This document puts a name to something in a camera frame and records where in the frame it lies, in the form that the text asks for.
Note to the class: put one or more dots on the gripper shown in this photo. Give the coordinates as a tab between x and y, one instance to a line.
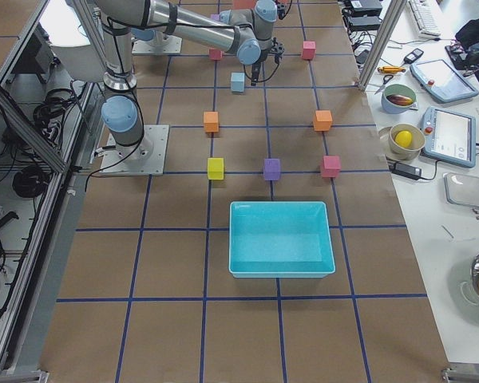
281	4
255	65

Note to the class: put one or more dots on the light blue block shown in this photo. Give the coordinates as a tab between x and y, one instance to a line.
237	82

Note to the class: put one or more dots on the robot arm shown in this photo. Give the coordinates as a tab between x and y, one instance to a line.
121	111
233	27

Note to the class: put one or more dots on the pink block near arm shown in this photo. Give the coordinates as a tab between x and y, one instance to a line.
215	54

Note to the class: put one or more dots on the orange block near arm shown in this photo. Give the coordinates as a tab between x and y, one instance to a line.
211	121

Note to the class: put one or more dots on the pink plastic tray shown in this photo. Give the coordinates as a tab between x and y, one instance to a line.
243	4

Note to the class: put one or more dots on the pink block far side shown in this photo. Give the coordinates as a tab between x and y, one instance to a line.
308	50

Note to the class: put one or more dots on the pink block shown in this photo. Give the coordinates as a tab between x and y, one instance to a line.
330	166
308	50

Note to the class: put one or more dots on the orange block far side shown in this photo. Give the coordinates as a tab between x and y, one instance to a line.
322	120

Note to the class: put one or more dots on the near purple block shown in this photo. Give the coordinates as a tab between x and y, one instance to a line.
271	169

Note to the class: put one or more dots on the yellow block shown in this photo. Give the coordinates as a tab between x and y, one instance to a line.
215	168

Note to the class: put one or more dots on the near pink block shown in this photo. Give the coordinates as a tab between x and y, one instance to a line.
330	166

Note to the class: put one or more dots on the scissors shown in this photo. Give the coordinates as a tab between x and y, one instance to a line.
386	79

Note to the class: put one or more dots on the white keyboard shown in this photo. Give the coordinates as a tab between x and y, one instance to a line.
422	17

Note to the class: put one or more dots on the blue bowl with fruit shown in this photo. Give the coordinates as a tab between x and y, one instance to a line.
397	98

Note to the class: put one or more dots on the cyan plastic tray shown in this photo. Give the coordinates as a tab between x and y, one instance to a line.
285	239

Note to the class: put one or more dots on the beige bowl with lemon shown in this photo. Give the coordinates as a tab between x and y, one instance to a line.
405	142

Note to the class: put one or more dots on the far teach pendant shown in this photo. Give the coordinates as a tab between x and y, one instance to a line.
442	81

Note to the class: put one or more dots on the teach pendant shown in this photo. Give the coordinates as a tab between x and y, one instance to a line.
442	81
449	137

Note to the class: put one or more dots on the black power adapter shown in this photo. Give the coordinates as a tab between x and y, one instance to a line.
405	170

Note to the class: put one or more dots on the near teach pendant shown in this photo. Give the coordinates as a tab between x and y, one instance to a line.
449	137

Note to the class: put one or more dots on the kitchen scale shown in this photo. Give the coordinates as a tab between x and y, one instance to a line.
462	189

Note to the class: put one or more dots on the aluminium frame post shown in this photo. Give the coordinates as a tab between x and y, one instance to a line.
389	21

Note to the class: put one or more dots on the yellow handled tool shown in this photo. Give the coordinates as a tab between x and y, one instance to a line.
390	69

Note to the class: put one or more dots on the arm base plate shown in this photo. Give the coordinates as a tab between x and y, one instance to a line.
160	45
147	159

